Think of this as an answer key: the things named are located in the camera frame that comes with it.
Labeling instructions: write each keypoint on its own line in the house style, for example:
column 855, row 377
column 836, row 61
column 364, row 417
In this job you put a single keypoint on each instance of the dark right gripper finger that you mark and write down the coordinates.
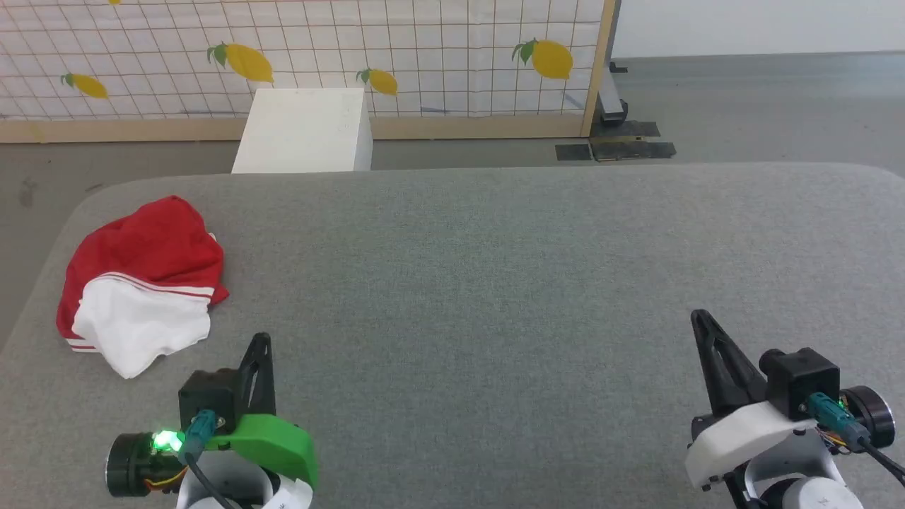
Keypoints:
column 707, row 367
column 742, row 385

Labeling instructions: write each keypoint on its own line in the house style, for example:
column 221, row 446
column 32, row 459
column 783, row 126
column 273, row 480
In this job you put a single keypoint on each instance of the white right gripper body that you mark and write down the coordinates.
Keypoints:
column 735, row 438

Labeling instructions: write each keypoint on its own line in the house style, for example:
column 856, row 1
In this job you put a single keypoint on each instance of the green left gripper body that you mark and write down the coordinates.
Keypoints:
column 283, row 445

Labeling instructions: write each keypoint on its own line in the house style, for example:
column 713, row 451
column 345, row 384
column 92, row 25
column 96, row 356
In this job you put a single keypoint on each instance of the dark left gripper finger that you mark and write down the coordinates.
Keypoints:
column 244, row 396
column 266, row 389

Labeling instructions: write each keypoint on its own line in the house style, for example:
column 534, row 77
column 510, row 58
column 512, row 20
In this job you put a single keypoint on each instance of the red and white t-shirt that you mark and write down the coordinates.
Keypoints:
column 152, row 247

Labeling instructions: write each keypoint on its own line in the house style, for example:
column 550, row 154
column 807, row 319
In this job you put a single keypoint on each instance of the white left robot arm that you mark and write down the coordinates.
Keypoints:
column 233, row 488

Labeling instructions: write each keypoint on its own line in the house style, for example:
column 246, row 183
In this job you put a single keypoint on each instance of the white paper label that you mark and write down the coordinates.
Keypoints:
column 291, row 495

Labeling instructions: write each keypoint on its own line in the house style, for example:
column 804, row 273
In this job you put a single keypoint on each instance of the white rectangular box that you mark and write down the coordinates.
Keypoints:
column 304, row 131

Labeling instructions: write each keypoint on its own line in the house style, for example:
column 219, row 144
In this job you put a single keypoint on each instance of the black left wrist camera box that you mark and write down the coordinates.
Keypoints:
column 208, row 396

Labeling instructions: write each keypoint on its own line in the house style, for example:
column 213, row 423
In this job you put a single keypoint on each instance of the grey metal post foot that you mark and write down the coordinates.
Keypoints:
column 612, row 102

